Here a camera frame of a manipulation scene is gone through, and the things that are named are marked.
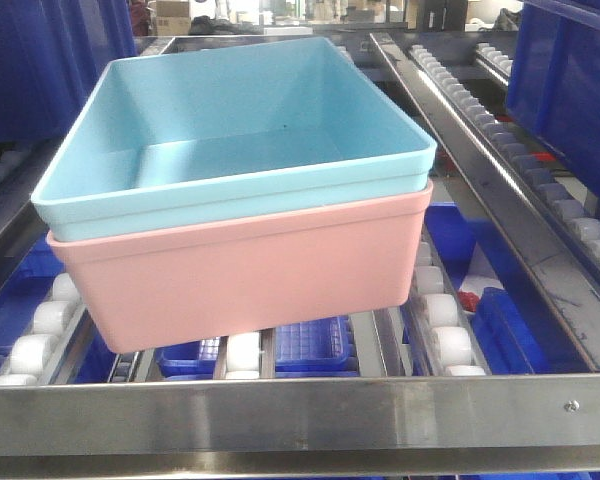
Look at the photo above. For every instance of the light blue plastic box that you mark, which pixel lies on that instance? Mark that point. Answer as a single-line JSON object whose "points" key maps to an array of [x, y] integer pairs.
{"points": [[225, 133]]}

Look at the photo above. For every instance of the pink plastic box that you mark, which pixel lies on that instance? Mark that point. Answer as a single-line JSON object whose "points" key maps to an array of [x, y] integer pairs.
{"points": [[176, 285]]}

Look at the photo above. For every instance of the cardboard boxes in background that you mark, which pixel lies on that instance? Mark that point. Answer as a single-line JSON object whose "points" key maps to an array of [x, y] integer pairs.
{"points": [[170, 18]]}

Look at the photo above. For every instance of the stainless steel shelf rack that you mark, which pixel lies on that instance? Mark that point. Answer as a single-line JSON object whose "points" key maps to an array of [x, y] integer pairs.
{"points": [[381, 423]]}

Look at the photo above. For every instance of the dark blue bin right shelf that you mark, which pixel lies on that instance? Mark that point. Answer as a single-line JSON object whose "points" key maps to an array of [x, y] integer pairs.
{"points": [[554, 88]]}

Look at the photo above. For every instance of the dark blue bin shelf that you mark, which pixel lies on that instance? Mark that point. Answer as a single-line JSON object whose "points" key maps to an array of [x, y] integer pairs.
{"points": [[52, 53], [554, 88]]}

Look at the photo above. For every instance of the dark blue bin left shelf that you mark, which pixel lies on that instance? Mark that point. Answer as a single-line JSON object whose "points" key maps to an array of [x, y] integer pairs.
{"points": [[52, 53]]}

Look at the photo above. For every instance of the blue gridded tray below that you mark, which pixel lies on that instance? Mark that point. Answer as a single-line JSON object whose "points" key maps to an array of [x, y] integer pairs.
{"points": [[323, 345]]}

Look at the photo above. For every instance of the white roller track middle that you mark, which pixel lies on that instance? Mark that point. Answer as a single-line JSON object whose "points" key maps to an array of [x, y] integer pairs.
{"points": [[243, 356]]}

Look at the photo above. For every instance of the white roller track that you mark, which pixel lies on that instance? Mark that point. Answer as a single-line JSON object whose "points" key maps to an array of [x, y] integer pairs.
{"points": [[447, 342], [243, 356], [32, 353]]}

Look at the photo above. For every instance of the red small object below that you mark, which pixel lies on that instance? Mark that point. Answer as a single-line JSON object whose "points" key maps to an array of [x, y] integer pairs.
{"points": [[468, 300]]}

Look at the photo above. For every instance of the white roller track right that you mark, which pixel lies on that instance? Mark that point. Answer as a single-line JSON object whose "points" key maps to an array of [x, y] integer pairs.
{"points": [[447, 342]]}

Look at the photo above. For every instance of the grey roller track far right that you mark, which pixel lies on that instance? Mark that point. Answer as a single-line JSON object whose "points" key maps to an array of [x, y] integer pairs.
{"points": [[571, 208]]}

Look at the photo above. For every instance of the white roller track left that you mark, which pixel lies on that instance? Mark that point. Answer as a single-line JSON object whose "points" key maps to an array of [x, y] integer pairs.
{"points": [[32, 353]]}

